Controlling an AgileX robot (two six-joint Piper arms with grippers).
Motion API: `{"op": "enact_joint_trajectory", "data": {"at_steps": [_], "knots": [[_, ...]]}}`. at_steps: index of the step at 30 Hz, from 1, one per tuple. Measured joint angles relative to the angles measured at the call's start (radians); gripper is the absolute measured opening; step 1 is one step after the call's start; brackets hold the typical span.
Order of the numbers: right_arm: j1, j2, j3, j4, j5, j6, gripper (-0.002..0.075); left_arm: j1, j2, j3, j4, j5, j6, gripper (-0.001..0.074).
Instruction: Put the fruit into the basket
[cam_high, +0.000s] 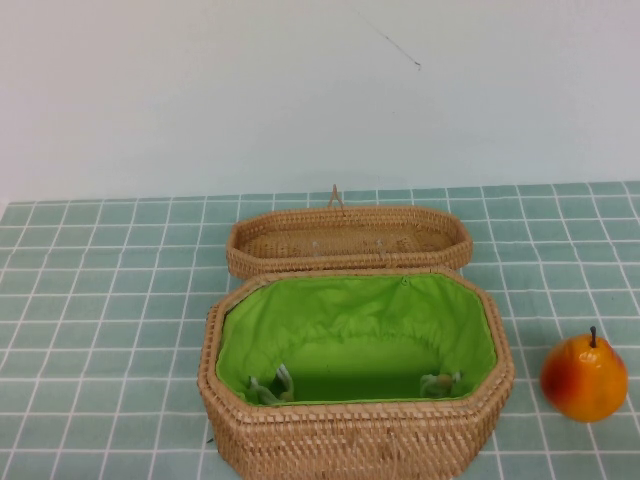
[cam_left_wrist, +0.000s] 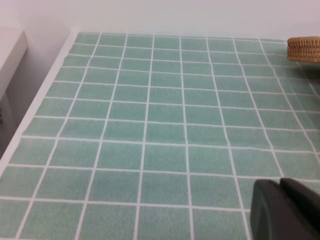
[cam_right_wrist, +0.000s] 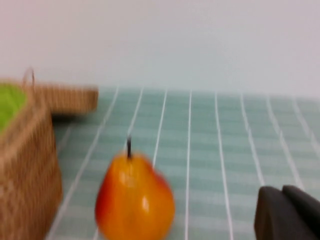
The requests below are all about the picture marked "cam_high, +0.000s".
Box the green fabric basket liner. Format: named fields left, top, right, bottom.
left=215, top=273, right=504, bottom=407

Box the woven wicker basket lid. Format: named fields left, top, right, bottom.
left=225, top=184, right=474, bottom=282

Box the white drawstring cord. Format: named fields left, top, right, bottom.
left=246, top=363, right=297, bottom=404
left=418, top=368, right=462, bottom=400

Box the teal white grid tablecloth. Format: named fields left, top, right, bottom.
left=0, top=181, right=640, bottom=480

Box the woven wicker basket body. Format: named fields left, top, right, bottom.
left=197, top=267, right=516, bottom=480

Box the orange yellow artificial pear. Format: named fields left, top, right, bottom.
left=539, top=325, right=630, bottom=424

